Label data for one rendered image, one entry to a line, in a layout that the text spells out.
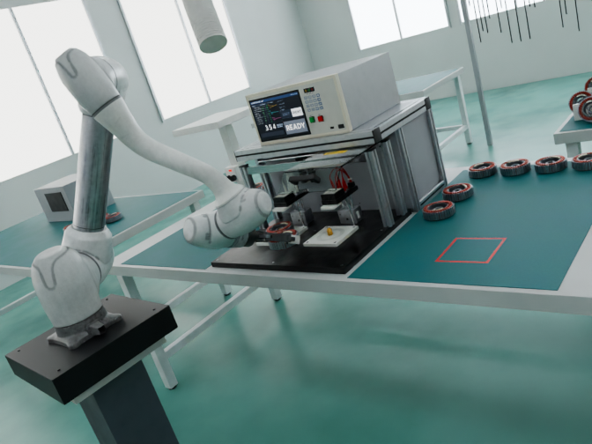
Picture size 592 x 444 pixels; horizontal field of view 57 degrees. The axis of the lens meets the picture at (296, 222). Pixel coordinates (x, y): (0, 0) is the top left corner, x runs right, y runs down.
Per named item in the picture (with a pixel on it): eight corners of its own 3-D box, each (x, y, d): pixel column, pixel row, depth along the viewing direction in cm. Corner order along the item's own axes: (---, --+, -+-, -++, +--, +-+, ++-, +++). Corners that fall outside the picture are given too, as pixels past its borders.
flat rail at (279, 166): (372, 161, 187) (369, 152, 186) (245, 174, 228) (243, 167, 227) (373, 159, 188) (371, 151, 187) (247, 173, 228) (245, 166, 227)
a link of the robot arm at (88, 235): (48, 293, 179) (71, 268, 200) (99, 300, 181) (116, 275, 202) (66, 50, 158) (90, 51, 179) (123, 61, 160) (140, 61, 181)
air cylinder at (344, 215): (357, 223, 206) (352, 210, 204) (340, 224, 211) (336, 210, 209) (363, 218, 209) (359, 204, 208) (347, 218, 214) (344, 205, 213)
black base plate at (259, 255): (345, 274, 172) (344, 268, 172) (212, 267, 215) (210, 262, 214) (411, 213, 205) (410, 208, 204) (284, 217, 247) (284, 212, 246)
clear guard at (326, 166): (335, 190, 169) (330, 173, 167) (278, 195, 185) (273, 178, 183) (386, 155, 191) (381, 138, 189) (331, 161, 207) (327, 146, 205)
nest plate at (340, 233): (336, 247, 190) (336, 243, 190) (303, 246, 200) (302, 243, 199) (358, 228, 200) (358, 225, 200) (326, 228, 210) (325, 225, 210)
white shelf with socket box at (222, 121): (246, 206, 284) (217, 122, 270) (200, 209, 308) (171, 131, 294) (286, 181, 308) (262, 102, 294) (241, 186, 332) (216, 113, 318)
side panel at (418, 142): (418, 211, 204) (398, 129, 195) (410, 212, 206) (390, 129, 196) (447, 184, 224) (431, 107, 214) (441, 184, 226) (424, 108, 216)
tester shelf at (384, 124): (375, 144, 183) (372, 130, 182) (237, 162, 228) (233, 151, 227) (431, 107, 214) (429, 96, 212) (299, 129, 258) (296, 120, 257)
